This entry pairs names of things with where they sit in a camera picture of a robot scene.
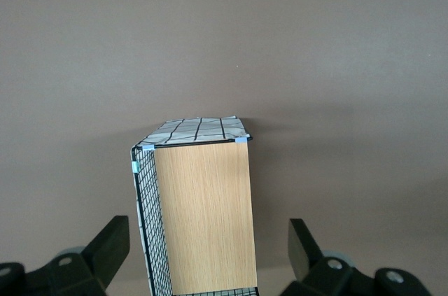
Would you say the light wooden step shelf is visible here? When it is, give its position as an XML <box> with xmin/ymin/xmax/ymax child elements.
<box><xmin>153</xmin><ymin>141</ymin><xmax>259</xmax><ymax>296</ymax></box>

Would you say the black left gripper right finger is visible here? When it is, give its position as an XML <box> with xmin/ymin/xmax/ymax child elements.
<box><xmin>279</xmin><ymin>218</ymin><xmax>430</xmax><ymax>296</ymax></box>

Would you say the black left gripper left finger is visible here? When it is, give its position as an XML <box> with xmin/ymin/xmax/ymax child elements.
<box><xmin>0</xmin><ymin>216</ymin><xmax>131</xmax><ymax>296</ymax></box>

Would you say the black wire basket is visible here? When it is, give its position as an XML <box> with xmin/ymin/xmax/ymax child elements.
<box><xmin>129</xmin><ymin>116</ymin><xmax>260</xmax><ymax>296</ymax></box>

